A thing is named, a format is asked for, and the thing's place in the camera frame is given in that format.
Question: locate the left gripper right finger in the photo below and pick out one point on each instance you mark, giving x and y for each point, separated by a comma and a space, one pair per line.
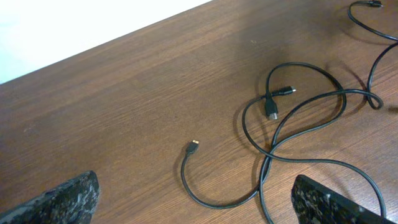
316, 204

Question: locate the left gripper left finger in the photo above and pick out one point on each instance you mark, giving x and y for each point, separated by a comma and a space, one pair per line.
73, 201

